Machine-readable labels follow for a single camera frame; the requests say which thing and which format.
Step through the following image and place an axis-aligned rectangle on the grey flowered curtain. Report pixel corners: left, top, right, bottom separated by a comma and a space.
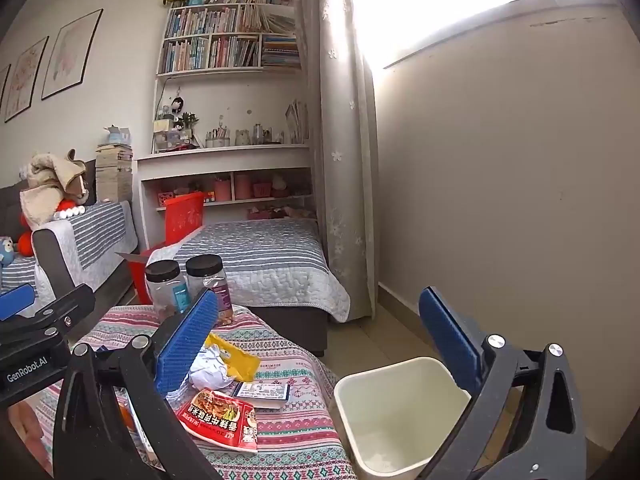
291, 0, 381, 323

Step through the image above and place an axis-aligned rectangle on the small orange and white scrap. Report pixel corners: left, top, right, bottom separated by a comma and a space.
119, 399, 138, 432

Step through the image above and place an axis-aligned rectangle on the red food packet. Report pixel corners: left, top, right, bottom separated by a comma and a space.
175, 388, 260, 455

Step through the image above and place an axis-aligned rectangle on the stack of colourful notebooks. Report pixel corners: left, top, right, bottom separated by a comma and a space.
261, 34, 302, 68

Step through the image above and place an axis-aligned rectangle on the blue owl plush toy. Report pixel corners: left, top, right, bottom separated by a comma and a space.
0, 237, 18, 281

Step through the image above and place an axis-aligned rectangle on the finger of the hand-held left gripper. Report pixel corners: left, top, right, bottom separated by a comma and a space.
0, 285, 97, 346
0, 284, 37, 322

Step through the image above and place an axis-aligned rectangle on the dark sofa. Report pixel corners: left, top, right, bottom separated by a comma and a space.
0, 157, 146, 311

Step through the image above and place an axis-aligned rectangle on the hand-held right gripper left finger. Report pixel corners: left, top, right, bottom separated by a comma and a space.
52, 287, 223, 480

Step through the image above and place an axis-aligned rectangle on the clear jar with teal label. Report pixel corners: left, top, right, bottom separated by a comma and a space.
145, 260, 193, 318

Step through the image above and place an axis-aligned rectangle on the white and blue card box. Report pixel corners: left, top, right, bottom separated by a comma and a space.
232, 381, 292, 409

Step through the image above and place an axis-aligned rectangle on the red plastic basket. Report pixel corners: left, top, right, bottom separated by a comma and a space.
129, 191, 207, 306

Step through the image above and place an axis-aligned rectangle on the window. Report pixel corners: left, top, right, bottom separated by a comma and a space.
345, 0, 608, 68

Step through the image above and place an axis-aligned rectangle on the upright bundle of papers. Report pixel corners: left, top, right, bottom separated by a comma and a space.
285, 100, 310, 145

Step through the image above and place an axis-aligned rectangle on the grey striped sofa cover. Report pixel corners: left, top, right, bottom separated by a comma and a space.
31, 200, 140, 306

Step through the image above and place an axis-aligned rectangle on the yellow snack packet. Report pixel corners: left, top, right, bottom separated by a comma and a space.
205, 332, 261, 383

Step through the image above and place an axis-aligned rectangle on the dark bed base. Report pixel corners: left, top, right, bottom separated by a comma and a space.
245, 305, 328, 356

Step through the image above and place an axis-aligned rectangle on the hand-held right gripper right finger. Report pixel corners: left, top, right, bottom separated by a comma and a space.
419, 286, 588, 480

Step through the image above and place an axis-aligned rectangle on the white waste bin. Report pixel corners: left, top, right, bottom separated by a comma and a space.
334, 356, 481, 478

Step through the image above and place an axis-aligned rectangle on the red plush toy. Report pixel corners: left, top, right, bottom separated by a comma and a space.
19, 199, 86, 256

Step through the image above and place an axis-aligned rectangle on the white paper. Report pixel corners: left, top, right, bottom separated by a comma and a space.
187, 347, 236, 391

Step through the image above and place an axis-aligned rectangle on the clear jar with purple label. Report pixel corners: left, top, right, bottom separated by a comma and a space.
186, 255, 236, 326

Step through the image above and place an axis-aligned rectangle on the pile of toys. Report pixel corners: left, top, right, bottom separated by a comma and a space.
247, 205, 316, 221

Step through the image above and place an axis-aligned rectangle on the white shelf unit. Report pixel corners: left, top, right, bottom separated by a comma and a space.
136, 2, 318, 251

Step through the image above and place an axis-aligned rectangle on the beige plush toy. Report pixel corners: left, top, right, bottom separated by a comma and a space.
20, 149, 91, 228

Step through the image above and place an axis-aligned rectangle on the clear desk organiser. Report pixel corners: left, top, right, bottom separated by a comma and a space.
152, 119, 196, 153

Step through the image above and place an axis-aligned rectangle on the tall stack of books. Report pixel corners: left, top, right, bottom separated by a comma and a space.
95, 144, 135, 203

